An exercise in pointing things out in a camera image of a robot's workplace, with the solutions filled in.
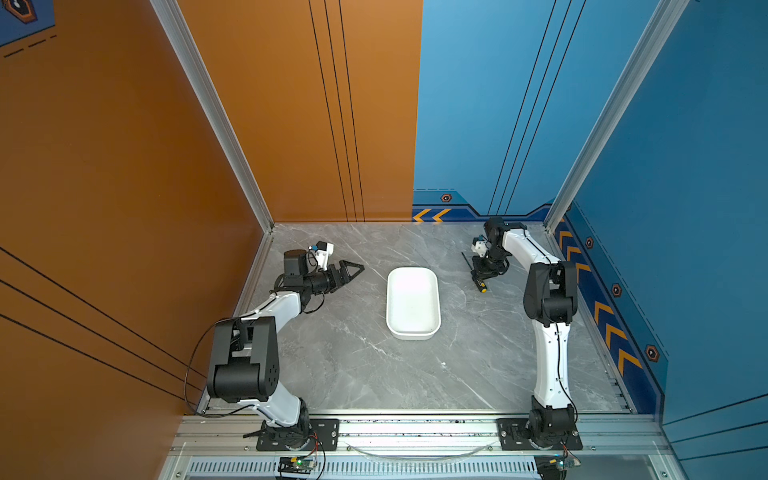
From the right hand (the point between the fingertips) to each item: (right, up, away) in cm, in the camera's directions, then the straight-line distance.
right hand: (477, 275), depth 104 cm
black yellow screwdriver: (0, -2, -4) cm, 4 cm away
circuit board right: (+9, -43, -34) cm, 55 cm away
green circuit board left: (-53, -42, -33) cm, 75 cm away
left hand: (-40, +3, -15) cm, 43 cm away
